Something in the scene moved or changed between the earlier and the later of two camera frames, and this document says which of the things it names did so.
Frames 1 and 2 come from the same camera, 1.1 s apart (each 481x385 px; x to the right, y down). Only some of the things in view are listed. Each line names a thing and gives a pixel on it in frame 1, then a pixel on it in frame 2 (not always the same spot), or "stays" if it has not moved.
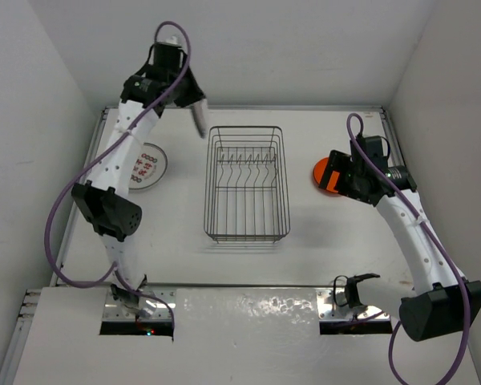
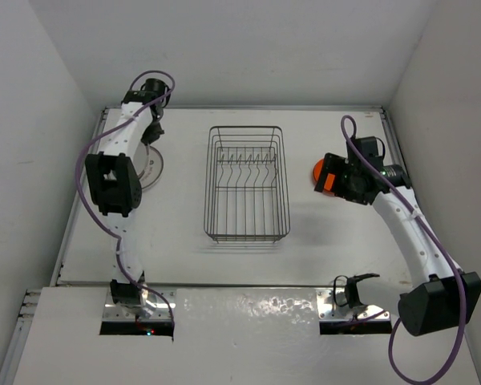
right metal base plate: [328, 309] stays
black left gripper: [195, 95] -> [150, 136]
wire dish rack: [247, 192] stays
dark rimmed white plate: [200, 112] -> [148, 167]
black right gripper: [341, 162] stays
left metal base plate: [114, 310] stays
